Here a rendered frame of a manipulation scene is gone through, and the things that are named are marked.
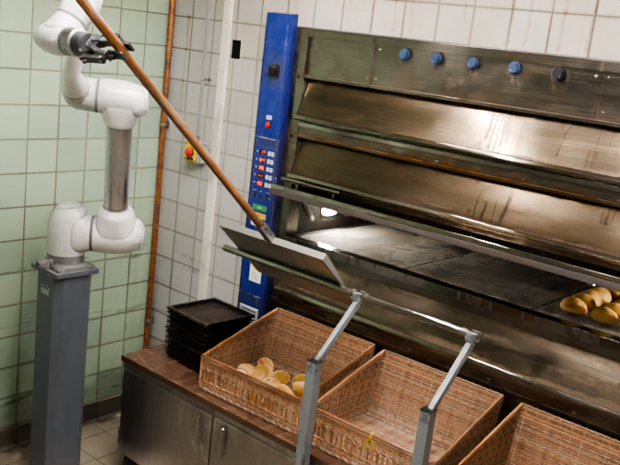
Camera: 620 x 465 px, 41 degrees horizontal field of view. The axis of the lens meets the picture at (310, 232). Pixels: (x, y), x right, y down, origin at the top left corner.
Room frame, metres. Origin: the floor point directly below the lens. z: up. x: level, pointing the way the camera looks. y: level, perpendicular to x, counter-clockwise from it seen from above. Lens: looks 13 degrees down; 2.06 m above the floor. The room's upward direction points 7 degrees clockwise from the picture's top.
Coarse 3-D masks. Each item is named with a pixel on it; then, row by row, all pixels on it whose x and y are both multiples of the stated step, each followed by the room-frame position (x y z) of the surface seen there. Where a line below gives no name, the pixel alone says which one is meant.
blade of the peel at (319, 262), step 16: (224, 224) 3.26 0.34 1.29; (240, 240) 3.27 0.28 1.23; (256, 240) 3.15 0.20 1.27; (272, 240) 3.09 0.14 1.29; (272, 256) 3.21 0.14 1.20; (288, 256) 3.11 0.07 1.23; (304, 256) 3.00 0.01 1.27; (320, 256) 2.94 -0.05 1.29; (272, 272) 3.38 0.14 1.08; (320, 272) 3.04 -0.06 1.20; (336, 272) 2.99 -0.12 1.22; (304, 288) 3.30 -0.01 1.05; (320, 288) 3.19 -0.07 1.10
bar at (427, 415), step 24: (264, 264) 3.24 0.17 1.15; (336, 288) 3.01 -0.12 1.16; (408, 312) 2.80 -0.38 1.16; (336, 336) 2.85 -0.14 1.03; (480, 336) 2.65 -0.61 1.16; (312, 360) 2.78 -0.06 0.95; (456, 360) 2.60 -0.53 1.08; (312, 384) 2.76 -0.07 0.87; (312, 408) 2.77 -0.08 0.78; (432, 408) 2.48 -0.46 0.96; (312, 432) 2.78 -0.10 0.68; (432, 432) 2.48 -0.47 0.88
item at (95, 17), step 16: (80, 0) 2.38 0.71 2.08; (96, 16) 2.42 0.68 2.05; (112, 32) 2.47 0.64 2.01; (128, 64) 2.53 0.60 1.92; (144, 80) 2.57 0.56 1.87; (160, 96) 2.62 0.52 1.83; (192, 144) 2.75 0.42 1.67; (208, 160) 2.80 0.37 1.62; (224, 176) 2.87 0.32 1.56; (256, 224) 3.03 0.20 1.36
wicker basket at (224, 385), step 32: (256, 320) 3.51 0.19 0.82; (288, 320) 3.56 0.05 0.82; (224, 352) 3.36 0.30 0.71; (256, 352) 3.52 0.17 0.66; (288, 352) 3.50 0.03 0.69; (352, 352) 3.33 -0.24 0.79; (224, 384) 3.17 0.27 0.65; (256, 384) 3.06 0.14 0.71; (288, 384) 3.39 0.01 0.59; (288, 416) 3.07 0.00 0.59
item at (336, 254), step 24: (288, 240) 3.66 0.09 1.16; (312, 240) 3.64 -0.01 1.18; (360, 264) 3.40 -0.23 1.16; (384, 264) 3.37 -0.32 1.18; (432, 288) 3.18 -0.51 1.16; (456, 288) 3.14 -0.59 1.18; (504, 312) 2.98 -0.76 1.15; (528, 312) 2.93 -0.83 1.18; (576, 336) 2.80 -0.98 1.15; (600, 336) 2.75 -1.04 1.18
